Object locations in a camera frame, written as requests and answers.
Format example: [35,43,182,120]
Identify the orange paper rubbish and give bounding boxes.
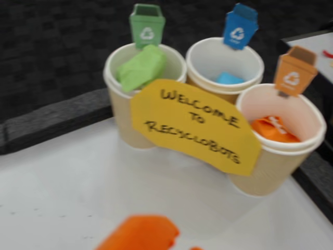
[250,116,301,143]

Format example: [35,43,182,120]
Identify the blue paper rubbish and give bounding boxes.
[215,72,247,85]

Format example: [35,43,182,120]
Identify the ribbed beige paper cup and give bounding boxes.
[227,83,327,197]
[103,43,188,151]
[185,37,265,105]

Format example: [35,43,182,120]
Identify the yellow handwritten welcome sign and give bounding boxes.
[130,78,262,178]

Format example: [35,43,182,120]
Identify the black foam border strip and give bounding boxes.
[0,87,114,156]
[291,150,333,225]

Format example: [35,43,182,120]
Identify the orange recycling bin flag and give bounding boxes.
[274,45,319,99]

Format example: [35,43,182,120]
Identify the green recycling bin flag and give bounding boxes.
[129,3,166,49]

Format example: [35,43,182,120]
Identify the grey side table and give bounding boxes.
[279,29,333,88]

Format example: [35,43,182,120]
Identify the blue recycling bin flag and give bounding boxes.
[223,3,259,52]

